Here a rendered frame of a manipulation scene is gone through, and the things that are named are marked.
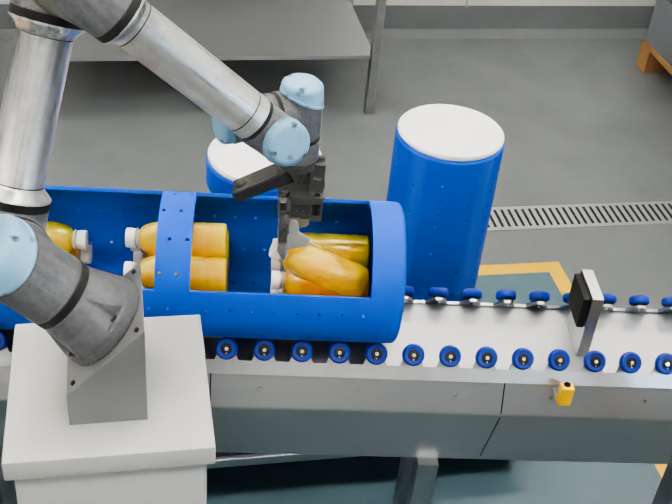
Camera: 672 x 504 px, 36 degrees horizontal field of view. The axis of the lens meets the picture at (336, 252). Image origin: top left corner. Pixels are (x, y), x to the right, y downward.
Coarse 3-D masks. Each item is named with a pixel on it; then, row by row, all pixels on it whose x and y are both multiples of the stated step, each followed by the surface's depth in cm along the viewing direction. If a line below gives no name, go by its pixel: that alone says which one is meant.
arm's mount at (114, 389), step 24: (144, 336) 154; (120, 360) 156; (144, 360) 157; (72, 384) 159; (96, 384) 158; (120, 384) 159; (144, 384) 160; (72, 408) 160; (96, 408) 161; (120, 408) 162; (144, 408) 163
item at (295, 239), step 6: (288, 222) 191; (294, 222) 191; (294, 228) 192; (288, 234) 192; (294, 234) 193; (300, 234) 193; (288, 240) 193; (294, 240) 193; (300, 240) 193; (306, 240) 193; (282, 246) 193; (288, 246) 194; (294, 246) 194; (300, 246) 194; (282, 252) 194; (282, 258) 196
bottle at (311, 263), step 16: (288, 256) 197; (304, 256) 197; (320, 256) 198; (336, 256) 200; (304, 272) 198; (320, 272) 198; (336, 272) 199; (352, 272) 200; (368, 272) 202; (336, 288) 201; (352, 288) 201
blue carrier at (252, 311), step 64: (64, 192) 207; (128, 192) 204; (192, 192) 204; (128, 256) 219; (256, 256) 221; (384, 256) 196; (0, 320) 196; (256, 320) 197; (320, 320) 198; (384, 320) 198
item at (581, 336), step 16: (592, 272) 217; (576, 288) 215; (592, 288) 212; (576, 304) 215; (592, 304) 210; (576, 320) 214; (592, 320) 213; (576, 336) 219; (592, 336) 215; (576, 352) 219
